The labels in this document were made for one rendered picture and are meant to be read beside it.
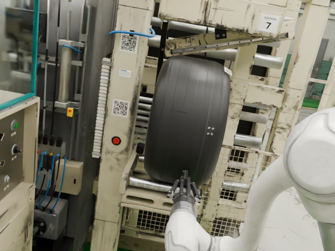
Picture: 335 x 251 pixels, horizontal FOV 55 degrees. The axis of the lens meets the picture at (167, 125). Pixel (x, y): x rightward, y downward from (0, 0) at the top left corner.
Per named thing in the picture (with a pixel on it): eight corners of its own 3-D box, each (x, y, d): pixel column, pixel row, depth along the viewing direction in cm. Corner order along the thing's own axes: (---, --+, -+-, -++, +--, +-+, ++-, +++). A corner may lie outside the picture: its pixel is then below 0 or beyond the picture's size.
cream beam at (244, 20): (157, 17, 156) (162, -15, 152) (161, 19, 180) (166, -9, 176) (279, 39, 155) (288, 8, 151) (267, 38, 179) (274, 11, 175)
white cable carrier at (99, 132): (91, 157, 153) (102, 57, 139) (94, 153, 158) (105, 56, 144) (100, 158, 153) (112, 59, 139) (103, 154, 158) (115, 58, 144)
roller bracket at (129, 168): (118, 194, 144) (120, 175, 141) (133, 160, 182) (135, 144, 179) (125, 195, 144) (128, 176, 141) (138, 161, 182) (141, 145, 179)
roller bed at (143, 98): (116, 141, 191) (123, 93, 182) (121, 134, 205) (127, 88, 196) (149, 147, 191) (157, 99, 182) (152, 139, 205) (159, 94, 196)
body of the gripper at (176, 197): (197, 203, 108) (197, 188, 116) (172, 199, 108) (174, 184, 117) (193, 220, 111) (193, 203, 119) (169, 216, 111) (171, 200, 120)
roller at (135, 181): (126, 181, 145) (128, 173, 148) (126, 187, 148) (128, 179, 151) (202, 194, 145) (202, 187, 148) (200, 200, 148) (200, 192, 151)
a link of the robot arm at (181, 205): (171, 207, 103) (172, 196, 108) (166, 229, 106) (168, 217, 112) (199, 212, 102) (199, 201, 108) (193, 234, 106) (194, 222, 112)
